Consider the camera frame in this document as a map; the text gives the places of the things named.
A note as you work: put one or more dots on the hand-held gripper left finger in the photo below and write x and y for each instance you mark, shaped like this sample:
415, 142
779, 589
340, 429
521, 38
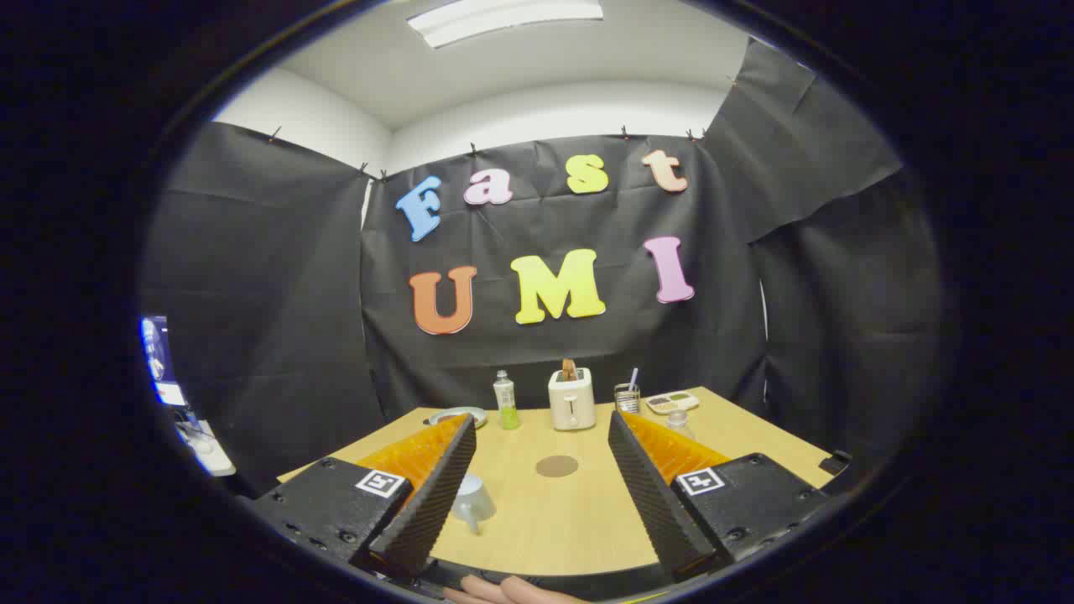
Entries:
436, 495

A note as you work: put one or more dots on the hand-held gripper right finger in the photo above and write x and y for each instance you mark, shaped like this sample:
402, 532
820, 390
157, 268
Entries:
650, 495

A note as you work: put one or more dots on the white cup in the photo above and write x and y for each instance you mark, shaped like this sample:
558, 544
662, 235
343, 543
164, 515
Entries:
472, 502

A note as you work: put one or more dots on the clear juice bottle green label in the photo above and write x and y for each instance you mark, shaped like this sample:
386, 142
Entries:
680, 422

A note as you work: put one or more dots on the round brown coaster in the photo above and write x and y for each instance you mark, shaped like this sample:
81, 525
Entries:
557, 466

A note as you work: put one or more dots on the slim bottle with green liquid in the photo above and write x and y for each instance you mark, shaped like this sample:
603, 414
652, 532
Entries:
506, 403

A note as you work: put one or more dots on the pale green plate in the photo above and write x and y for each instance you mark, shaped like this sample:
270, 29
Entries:
457, 414

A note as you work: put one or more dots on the white compartment tray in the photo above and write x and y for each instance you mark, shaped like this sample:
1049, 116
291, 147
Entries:
672, 403

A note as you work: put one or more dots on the wooden table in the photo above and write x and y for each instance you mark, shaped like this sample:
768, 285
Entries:
545, 520

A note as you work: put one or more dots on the cream toaster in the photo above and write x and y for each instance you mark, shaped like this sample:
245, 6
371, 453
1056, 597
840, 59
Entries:
572, 403

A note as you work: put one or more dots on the white flat device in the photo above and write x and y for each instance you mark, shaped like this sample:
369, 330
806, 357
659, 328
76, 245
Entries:
205, 445

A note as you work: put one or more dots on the computer monitor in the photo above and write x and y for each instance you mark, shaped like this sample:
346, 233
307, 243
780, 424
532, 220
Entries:
158, 356

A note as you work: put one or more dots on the ceiling light panel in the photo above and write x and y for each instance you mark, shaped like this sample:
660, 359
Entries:
503, 18

